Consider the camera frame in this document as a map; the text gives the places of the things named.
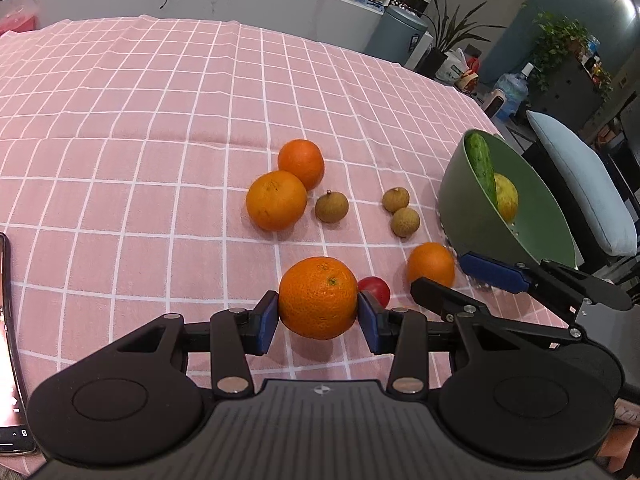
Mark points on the dark storage cabinet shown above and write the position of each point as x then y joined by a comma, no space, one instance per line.
575,90

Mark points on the leafy pothos plant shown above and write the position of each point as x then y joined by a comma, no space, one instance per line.
560,45

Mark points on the long-leaf potted plant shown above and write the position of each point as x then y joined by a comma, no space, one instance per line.
445,35

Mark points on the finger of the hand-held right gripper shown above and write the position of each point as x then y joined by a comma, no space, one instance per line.
440,296
492,270

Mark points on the red cherry tomato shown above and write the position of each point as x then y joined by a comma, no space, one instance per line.
377,290

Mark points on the large dimpled orange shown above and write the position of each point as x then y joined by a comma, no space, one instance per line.
318,297

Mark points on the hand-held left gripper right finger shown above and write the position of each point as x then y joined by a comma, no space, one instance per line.
367,321

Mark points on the white plastic bag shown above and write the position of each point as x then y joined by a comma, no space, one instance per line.
452,67

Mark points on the pink plastic container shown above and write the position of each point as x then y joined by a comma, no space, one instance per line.
17,22

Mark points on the dark wooden chair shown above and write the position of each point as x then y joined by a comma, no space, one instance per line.
540,160

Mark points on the pink checked tablecloth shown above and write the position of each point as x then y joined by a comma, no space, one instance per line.
125,160

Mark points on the grey-blue trash bin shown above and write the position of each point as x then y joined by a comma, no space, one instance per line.
400,30

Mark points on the green colander bowl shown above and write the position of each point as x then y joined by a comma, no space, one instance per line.
465,210

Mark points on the black smartphone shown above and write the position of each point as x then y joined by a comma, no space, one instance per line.
7,335

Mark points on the large water jug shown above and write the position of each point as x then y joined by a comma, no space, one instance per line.
512,92

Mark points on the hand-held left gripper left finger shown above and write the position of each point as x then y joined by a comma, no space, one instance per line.
267,322

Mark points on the light blue seat cushion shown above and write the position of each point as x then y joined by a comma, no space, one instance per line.
575,180

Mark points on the brown longan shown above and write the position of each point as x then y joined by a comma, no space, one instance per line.
331,205
405,221
396,199

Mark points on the green cucumber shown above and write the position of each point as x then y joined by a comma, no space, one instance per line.
482,165

